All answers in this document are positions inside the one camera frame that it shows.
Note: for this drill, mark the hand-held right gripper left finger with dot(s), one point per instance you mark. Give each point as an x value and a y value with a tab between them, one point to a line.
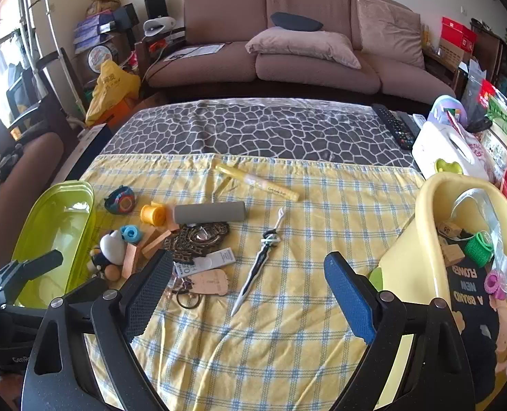
148	297

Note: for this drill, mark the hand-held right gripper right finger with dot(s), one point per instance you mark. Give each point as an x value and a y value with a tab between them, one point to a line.
349	299

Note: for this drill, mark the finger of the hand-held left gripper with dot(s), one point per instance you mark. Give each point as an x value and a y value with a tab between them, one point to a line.
88	289
26	274

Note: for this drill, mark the pale yellow plastic tub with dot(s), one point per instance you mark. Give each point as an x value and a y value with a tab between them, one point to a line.
412	231

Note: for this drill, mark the small printed wooden block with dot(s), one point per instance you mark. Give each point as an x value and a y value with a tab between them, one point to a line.
448	227

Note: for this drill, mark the black printed pouch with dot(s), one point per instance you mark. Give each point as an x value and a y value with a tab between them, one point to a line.
476	308

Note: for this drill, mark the green mesh tape roll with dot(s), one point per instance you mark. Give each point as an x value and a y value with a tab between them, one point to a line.
478	248

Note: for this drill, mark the pink tape roll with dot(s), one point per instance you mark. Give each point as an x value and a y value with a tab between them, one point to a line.
495	284

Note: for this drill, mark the clear plastic packaging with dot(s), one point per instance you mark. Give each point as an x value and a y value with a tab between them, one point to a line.
493	222

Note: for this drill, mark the small wooden ball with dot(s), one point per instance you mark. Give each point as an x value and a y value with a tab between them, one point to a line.
112	274

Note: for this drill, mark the penguin figurine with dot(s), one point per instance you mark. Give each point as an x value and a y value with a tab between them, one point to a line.
112	246

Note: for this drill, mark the lime green plastic tray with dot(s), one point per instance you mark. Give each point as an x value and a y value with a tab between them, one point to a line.
52	222

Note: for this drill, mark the blue tape roll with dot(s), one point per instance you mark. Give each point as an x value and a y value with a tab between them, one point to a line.
131	233

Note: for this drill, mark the white pencil lead box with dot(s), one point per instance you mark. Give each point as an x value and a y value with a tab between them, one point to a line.
219	259

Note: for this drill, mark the yellow thread spool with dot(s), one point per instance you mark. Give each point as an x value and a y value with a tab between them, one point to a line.
152	215

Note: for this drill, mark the yellow checked cloth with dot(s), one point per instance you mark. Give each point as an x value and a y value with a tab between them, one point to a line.
300	231

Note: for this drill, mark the blue and red toy watch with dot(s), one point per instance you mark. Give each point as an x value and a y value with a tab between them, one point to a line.
122	201

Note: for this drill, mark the grey foam roll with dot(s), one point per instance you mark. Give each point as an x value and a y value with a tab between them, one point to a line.
210	213

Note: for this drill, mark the brown armchair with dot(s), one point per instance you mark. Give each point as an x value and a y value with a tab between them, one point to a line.
30	167

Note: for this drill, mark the yellow pen tube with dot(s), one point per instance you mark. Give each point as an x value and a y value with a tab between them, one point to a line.
262	184

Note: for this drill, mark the dark wooden chair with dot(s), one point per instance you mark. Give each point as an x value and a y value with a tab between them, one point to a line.
54	115

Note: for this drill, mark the white plastic container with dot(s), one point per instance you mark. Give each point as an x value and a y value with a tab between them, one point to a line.
437	145

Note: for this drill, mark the black remote control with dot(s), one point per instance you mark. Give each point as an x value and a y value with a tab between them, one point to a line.
397	126

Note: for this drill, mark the grey remote control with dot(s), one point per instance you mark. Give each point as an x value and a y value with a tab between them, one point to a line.
409	120

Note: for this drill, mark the grey pebble pattern cloth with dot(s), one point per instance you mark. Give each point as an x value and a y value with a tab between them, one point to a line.
257	128

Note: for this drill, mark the yellow plastic bag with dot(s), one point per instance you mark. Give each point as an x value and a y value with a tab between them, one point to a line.
110	90

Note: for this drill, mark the purple plastic container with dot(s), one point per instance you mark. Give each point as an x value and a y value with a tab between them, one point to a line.
437	109

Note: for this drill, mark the pile of colourful packets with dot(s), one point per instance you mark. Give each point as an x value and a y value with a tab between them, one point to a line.
497	137

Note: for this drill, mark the round tin white label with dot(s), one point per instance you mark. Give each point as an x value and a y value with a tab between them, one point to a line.
101	58

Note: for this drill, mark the stack of blue boxes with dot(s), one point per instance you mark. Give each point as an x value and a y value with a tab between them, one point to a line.
90	30

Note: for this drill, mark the papers on sofa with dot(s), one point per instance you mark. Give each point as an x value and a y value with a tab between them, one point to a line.
202	49

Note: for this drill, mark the beige lying pillow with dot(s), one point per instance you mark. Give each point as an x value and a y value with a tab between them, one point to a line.
304	45

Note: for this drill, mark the brown cardboard box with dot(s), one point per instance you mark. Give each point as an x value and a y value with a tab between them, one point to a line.
452	55

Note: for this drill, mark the white table device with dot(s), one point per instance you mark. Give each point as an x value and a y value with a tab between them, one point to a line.
157	25

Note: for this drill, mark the beige square pillow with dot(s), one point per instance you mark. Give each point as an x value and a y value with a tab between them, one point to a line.
390	25

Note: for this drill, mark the black speaker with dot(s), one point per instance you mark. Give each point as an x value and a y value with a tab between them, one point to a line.
155	4
127	13

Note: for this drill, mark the brown paper bag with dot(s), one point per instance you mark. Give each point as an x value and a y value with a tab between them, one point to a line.
102	4

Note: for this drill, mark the dark oval cushion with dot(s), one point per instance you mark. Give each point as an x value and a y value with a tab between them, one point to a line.
296	21

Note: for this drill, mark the red cardboard box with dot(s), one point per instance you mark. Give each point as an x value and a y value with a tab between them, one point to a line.
457	32

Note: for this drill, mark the dark wooden cabinet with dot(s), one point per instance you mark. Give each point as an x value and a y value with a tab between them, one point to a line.
493	47

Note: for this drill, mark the brown sofa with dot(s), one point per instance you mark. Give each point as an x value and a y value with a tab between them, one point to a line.
219	13

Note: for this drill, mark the brown patterned ornate frame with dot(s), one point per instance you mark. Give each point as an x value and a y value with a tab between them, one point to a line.
184	239

